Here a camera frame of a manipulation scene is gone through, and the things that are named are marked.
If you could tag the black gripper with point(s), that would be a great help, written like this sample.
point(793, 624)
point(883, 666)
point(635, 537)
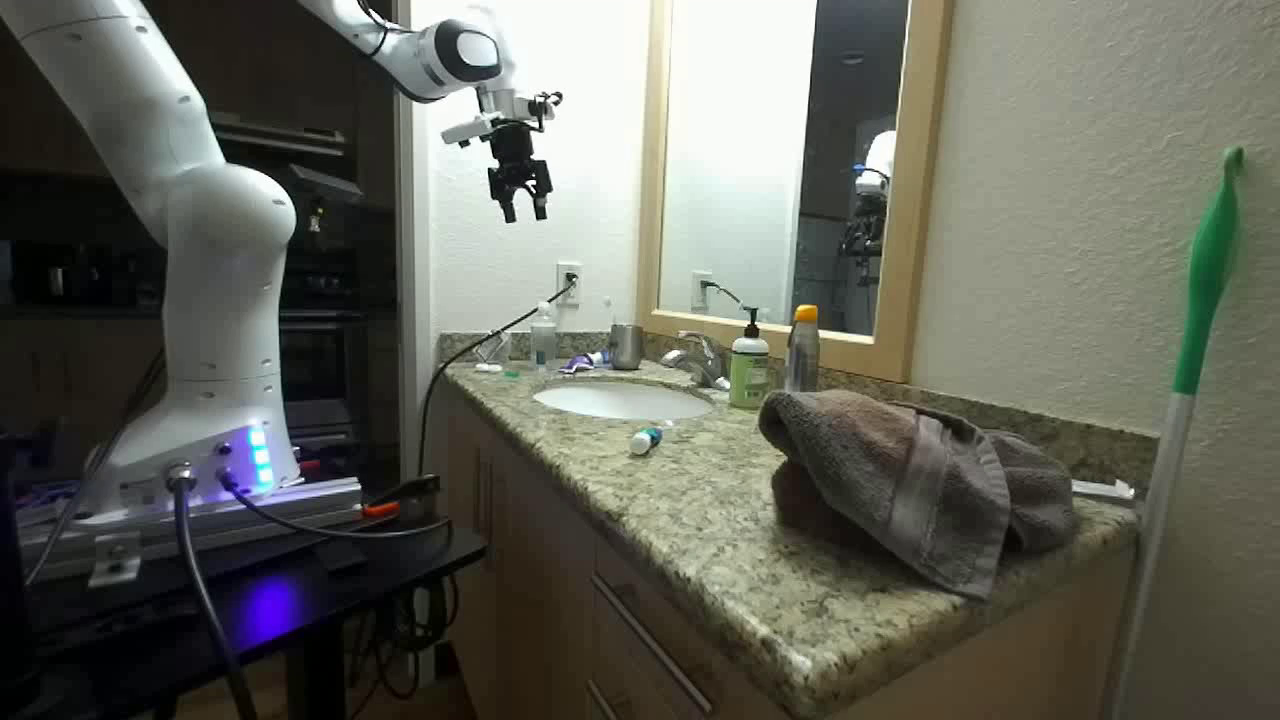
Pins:
point(516, 151)

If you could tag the orange cap spray can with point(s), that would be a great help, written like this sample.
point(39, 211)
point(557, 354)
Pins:
point(806, 354)

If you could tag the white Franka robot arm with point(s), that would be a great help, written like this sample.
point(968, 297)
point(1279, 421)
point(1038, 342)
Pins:
point(215, 264)

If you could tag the green toothpaste tube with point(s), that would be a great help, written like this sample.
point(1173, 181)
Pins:
point(646, 436)

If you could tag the clear contact solution bottle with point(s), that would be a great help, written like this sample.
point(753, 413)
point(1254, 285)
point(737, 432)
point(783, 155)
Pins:
point(545, 342)

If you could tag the purple white packet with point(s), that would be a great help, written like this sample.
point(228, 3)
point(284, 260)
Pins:
point(587, 361)

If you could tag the grey metal cup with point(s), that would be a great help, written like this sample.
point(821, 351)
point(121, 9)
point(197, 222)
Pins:
point(624, 345)

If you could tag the dark shelving unit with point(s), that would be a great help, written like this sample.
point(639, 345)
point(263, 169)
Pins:
point(340, 264)

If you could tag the white oval sink basin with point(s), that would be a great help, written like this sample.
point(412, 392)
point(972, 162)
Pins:
point(620, 402)

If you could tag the chrome sink faucet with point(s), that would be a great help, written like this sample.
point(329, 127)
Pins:
point(698, 356)

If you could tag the orange black clamp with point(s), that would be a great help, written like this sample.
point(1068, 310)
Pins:
point(392, 508)

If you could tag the wooden vanity cabinet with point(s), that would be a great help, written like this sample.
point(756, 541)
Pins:
point(534, 586)

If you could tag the brown grey towel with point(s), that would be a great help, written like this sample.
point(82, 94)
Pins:
point(906, 486)

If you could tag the black robot table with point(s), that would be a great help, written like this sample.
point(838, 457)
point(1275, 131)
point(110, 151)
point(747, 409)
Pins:
point(266, 607)

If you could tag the white wall outlet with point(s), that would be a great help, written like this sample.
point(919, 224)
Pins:
point(568, 281)

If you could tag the wood framed wall mirror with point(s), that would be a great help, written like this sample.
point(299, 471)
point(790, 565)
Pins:
point(923, 203)

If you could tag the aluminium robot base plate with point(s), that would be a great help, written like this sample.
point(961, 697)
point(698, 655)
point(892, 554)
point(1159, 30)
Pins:
point(200, 519)

